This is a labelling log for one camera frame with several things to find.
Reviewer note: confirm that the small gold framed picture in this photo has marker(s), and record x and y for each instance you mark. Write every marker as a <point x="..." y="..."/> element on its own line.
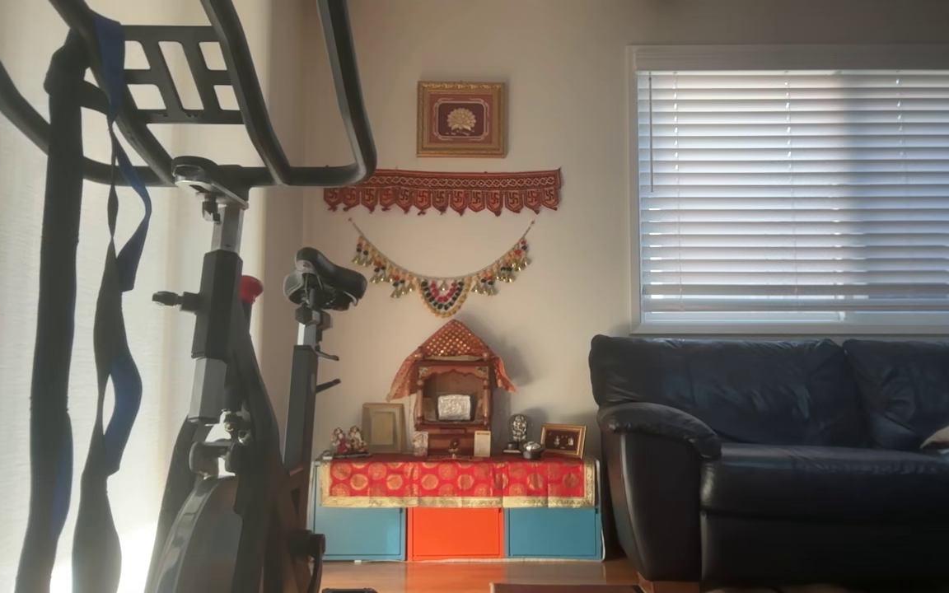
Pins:
<point x="563" y="441"/>

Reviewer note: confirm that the beaded wall garland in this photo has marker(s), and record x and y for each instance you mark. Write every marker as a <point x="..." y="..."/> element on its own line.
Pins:
<point x="441" y="298"/>

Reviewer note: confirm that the small clear jar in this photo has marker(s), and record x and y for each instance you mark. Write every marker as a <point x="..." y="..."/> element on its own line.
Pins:
<point x="419" y="445"/>

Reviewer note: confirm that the blue and orange cabinet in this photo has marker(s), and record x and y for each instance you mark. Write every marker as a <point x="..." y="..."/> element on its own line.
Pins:
<point x="454" y="534"/>

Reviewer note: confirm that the dark idol statue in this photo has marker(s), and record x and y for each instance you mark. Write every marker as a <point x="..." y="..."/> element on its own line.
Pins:
<point x="518" y="428"/>

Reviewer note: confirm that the small white card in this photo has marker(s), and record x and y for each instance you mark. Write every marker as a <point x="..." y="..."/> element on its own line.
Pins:
<point x="483" y="445"/>

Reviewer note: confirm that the black exercise bike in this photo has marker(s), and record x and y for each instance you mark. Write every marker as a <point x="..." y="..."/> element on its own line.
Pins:
<point x="215" y="305"/>

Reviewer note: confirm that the small wooden shrine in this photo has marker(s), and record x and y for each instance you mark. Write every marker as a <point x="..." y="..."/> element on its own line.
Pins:
<point x="451" y="375"/>

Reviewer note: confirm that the small colourful figurines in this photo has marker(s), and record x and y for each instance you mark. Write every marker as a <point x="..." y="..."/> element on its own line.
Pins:
<point x="349" y="442"/>

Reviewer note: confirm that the black leather sofa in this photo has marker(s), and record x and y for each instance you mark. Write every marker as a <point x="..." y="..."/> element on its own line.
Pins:
<point x="771" y="494"/>

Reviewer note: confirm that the gold framed wall picture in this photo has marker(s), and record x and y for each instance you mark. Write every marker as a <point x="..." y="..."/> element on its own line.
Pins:
<point x="462" y="119"/>

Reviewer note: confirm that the white window blind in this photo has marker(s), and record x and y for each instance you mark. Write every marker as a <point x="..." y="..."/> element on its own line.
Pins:
<point x="812" y="181"/>

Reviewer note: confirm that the beige photo frame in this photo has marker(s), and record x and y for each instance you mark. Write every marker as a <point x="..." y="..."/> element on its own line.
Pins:
<point x="383" y="428"/>

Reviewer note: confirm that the small metal bowl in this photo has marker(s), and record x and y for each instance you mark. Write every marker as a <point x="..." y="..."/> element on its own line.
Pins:
<point x="532" y="450"/>

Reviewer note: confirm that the red embroidered wall hanging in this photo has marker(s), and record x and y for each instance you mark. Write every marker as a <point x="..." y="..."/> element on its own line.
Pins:
<point x="441" y="191"/>

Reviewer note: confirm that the red and gold cloth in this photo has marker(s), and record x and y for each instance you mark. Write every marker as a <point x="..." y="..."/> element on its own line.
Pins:
<point x="454" y="479"/>

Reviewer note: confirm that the white curtain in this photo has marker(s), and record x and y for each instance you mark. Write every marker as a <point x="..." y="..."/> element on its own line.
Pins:
<point x="5" y="329"/>

